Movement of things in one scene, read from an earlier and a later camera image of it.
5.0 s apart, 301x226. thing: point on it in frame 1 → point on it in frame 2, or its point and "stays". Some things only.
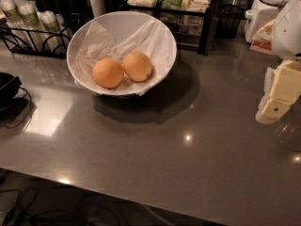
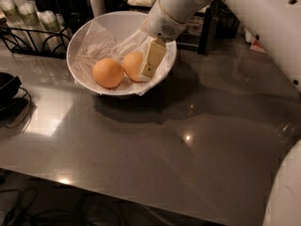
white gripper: x=287 y=37 → x=160 y=23
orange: x=137 y=66 stays
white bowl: x=114 y=35 stays
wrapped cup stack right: x=54 y=27 stays
